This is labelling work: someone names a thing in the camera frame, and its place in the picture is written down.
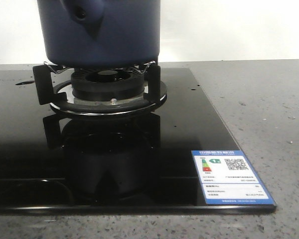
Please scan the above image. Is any black metal pot support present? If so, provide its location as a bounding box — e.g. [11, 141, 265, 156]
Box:
[33, 61, 167, 118]

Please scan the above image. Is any dark blue cooking pot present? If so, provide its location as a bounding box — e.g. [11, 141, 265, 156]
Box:
[37, 0, 160, 68]

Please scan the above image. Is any black round gas burner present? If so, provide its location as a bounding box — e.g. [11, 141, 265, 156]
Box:
[71, 69, 145, 101]

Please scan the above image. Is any blue white energy label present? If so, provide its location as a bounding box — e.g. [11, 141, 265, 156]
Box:
[191, 150, 275, 206]

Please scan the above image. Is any black glass gas stove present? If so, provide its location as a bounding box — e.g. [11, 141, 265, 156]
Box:
[0, 68, 277, 215]

